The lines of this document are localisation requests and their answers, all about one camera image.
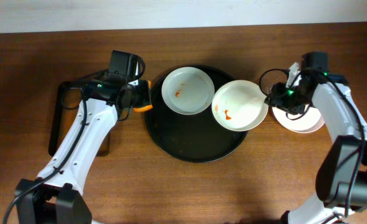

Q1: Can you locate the white plate with small stains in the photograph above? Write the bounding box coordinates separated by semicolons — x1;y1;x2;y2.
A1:
161;67;215;115

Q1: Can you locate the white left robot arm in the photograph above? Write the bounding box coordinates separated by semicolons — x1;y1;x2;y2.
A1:
3;80;152;223

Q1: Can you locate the white plate with ketchup smear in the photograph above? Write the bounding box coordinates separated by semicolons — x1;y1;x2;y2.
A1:
211;80;269;131

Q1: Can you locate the round black serving tray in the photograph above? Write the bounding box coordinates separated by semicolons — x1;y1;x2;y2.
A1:
144;73;248;163

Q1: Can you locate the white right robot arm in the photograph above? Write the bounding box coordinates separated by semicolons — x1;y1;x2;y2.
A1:
266;77;367;223

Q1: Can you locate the orange green scrub sponge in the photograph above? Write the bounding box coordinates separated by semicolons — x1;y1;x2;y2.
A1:
133;80;153;112

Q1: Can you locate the black rectangular water tray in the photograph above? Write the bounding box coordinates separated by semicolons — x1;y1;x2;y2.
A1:
48;81;111;157

